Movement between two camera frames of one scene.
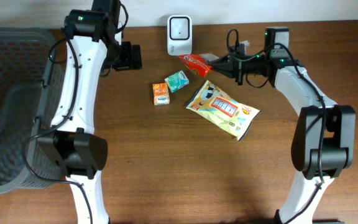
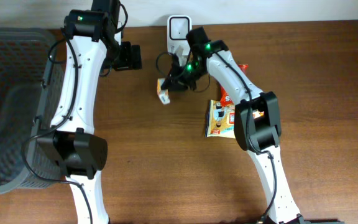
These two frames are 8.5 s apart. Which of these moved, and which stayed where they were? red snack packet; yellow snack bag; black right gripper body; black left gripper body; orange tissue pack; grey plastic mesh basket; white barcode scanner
Moved: red snack packet; orange tissue pack; yellow snack bag; black right gripper body
Stayed: black left gripper body; grey plastic mesh basket; white barcode scanner
